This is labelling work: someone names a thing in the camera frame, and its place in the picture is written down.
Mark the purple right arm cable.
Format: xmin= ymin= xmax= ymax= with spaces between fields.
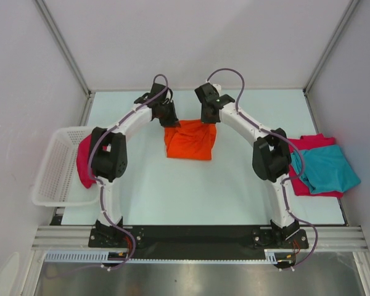
xmin=207 ymin=67 xmax=319 ymax=272

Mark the folded crimson t-shirt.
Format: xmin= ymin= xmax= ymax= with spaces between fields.
xmin=290 ymin=133 xmax=343 ymax=199

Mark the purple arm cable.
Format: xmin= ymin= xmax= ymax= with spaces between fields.
xmin=87 ymin=73 xmax=170 ymax=272
xmin=207 ymin=67 xmax=319 ymax=272

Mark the crimson t-shirt in basket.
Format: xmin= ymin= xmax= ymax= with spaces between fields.
xmin=76 ymin=134 xmax=96 ymax=189

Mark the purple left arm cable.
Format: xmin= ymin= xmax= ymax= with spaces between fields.
xmin=87 ymin=73 xmax=170 ymax=272

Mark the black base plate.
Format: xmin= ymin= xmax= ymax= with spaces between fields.
xmin=88 ymin=225 xmax=309 ymax=259

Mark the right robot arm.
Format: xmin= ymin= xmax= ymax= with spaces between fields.
xmin=195 ymin=82 xmax=300 ymax=247

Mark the white plastic basket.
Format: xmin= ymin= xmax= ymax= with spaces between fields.
xmin=31 ymin=126 xmax=98 ymax=207

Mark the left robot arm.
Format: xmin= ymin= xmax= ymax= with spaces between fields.
xmin=88 ymin=82 xmax=179 ymax=247

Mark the aluminium frame rail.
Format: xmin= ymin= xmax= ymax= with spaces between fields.
xmin=31 ymin=226 xmax=368 ymax=252

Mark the orange t-shirt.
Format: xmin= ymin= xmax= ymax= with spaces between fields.
xmin=164 ymin=120 xmax=217 ymax=161

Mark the folded teal t-shirt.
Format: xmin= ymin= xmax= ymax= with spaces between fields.
xmin=291 ymin=144 xmax=361 ymax=195

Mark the white cable duct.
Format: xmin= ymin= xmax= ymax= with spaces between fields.
xmin=44 ymin=250 xmax=294 ymax=266

